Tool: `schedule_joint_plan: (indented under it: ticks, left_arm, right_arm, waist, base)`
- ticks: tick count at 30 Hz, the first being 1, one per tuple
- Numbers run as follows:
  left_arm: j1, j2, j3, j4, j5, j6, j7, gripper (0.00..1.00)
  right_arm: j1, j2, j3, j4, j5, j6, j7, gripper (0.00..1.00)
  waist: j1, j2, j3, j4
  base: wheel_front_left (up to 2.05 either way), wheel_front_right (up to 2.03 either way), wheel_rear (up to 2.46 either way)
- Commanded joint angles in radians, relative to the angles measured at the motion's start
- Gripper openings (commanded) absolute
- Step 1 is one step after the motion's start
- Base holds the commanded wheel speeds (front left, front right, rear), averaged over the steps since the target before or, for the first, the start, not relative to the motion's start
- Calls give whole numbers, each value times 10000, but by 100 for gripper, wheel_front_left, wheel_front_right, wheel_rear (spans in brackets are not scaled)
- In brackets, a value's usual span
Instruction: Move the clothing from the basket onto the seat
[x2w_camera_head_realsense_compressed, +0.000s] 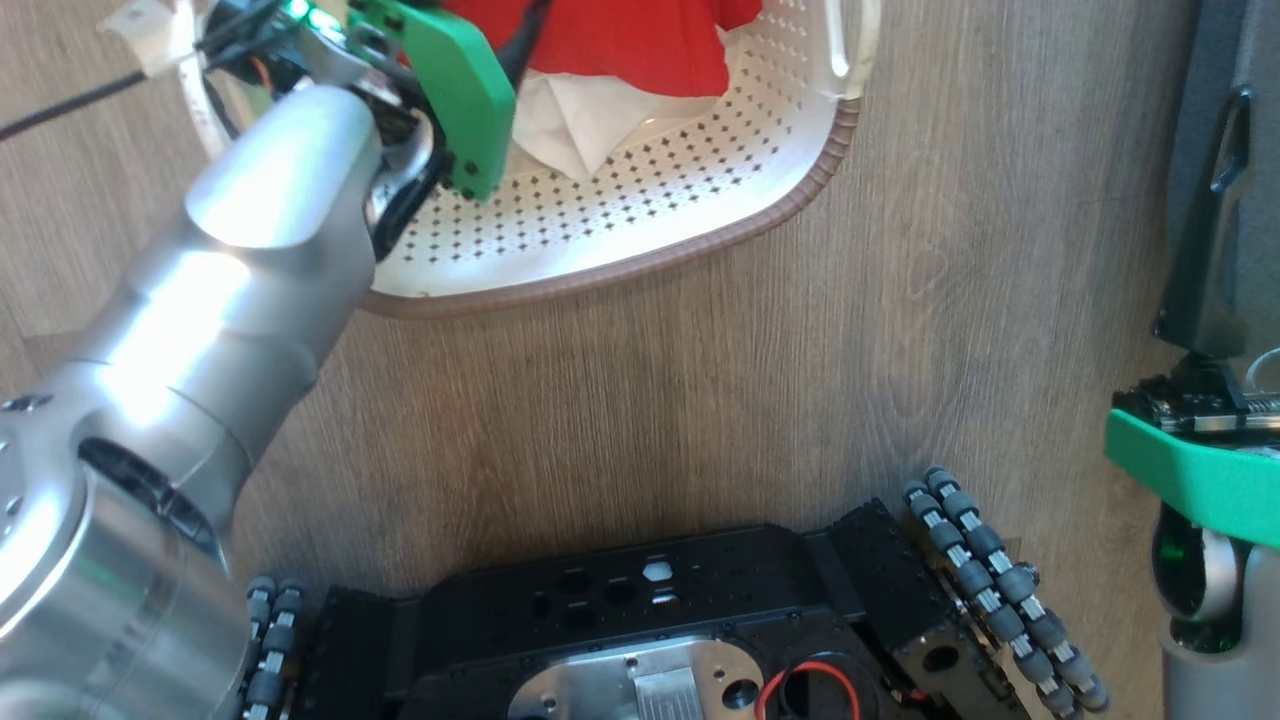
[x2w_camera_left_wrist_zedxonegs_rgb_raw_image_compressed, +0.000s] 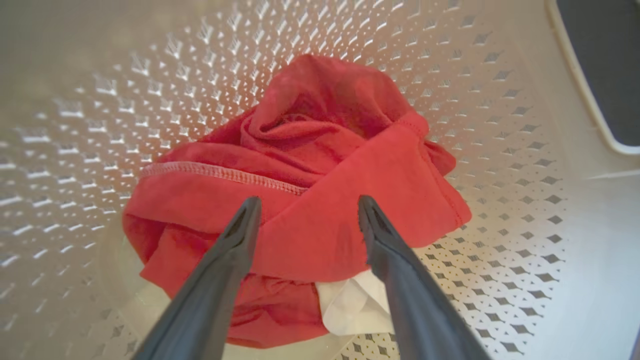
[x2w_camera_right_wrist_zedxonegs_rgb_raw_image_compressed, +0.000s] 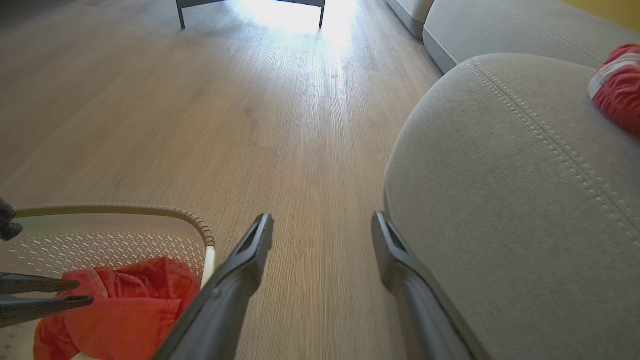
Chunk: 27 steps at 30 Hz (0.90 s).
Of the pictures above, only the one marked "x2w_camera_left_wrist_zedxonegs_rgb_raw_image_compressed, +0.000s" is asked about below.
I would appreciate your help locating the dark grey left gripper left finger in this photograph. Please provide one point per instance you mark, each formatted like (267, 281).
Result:
(210, 295)

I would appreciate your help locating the red and white jersey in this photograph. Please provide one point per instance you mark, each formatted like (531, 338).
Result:
(310, 150)

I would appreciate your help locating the white perforated laundry basket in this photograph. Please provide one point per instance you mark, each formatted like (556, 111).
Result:
(100, 125)

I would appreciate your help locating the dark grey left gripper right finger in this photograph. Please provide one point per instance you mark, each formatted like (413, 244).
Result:
(415, 305)

